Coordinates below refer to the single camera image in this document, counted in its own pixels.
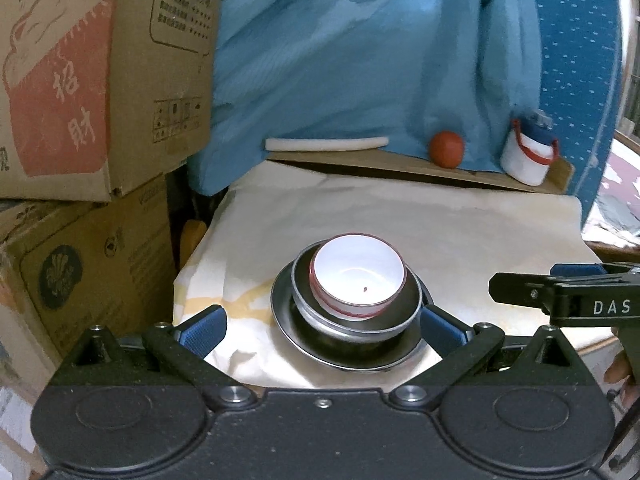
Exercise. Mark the blue dotted fabric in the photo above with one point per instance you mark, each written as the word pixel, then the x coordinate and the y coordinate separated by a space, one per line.
pixel 575 60

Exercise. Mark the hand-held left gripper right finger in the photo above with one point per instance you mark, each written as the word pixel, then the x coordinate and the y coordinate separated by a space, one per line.
pixel 442 332

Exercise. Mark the wooden board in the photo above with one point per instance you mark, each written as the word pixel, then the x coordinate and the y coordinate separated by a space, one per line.
pixel 450 172

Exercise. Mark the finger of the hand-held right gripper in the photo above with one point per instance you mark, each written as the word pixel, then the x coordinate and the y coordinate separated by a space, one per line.
pixel 575 270
pixel 520 290

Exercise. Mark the cardboard box with red print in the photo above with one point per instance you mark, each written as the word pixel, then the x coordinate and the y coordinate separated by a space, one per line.
pixel 75 85

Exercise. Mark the white foam roll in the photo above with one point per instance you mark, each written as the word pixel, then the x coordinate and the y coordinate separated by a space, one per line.
pixel 325 143

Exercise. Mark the red ball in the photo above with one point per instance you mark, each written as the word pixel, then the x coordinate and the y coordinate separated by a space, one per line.
pixel 446 149

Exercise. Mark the large steel plate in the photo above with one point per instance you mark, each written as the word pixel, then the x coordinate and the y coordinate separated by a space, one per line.
pixel 282 310

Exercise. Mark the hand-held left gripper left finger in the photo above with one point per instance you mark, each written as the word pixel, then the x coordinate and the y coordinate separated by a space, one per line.
pixel 205 332

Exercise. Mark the pink patterned bedsheet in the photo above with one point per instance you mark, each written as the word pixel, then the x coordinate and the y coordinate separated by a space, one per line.
pixel 620 195

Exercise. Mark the light blue cloth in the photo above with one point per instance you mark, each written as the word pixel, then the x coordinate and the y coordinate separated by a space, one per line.
pixel 350 60

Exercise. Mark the cardboard box with green logo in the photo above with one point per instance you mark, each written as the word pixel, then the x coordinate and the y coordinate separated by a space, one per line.
pixel 85 270

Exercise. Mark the yellow wooden post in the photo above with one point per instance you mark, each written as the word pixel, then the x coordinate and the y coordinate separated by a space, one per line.
pixel 192 240

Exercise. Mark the person's right hand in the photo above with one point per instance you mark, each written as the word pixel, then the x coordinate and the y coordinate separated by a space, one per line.
pixel 622 370

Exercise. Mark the steel bowl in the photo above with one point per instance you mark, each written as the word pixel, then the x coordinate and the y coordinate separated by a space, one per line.
pixel 305 280

